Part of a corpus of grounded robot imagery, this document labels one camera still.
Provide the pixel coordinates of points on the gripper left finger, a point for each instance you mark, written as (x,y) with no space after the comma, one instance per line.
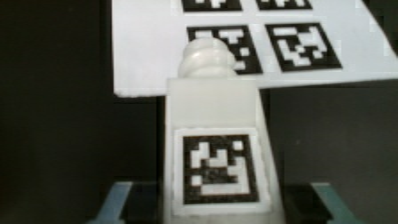
(131,204)

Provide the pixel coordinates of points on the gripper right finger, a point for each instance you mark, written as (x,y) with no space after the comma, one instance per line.
(315,205)

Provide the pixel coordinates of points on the white table leg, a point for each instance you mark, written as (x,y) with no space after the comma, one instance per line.
(221,186)

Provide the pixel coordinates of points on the AprilTag base sheet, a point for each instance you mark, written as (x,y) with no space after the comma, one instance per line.
(306,42)

